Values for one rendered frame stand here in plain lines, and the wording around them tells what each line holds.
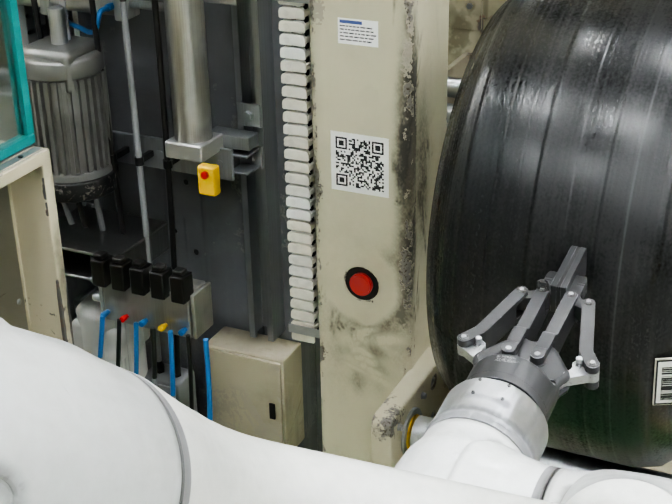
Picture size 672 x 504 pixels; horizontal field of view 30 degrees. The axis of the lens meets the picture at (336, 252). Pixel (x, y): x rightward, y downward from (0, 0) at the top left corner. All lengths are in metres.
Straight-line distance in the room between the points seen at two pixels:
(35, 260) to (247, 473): 0.96
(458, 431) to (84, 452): 0.55
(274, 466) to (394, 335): 0.96
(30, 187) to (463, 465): 0.73
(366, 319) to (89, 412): 1.14
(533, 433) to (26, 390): 0.62
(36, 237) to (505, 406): 0.70
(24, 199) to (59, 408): 1.06
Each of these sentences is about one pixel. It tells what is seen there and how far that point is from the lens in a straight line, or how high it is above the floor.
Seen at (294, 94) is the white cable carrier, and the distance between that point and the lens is 1.51.
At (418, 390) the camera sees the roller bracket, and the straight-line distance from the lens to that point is 1.56.
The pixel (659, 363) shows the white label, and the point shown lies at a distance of 1.26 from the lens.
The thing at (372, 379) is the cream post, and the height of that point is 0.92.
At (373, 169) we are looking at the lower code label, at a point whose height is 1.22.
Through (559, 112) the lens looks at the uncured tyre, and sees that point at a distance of 1.25.
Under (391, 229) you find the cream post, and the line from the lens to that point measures 1.51.
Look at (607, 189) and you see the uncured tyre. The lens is 1.22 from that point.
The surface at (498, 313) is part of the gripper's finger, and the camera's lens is 1.13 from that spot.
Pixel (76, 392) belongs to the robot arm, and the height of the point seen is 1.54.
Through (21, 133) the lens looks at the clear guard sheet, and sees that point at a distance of 1.46.
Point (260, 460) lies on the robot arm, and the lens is 0.61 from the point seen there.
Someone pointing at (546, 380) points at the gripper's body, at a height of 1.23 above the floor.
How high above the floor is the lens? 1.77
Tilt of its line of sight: 26 degrees down
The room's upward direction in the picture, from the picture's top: 1 degrees counter-clockwise
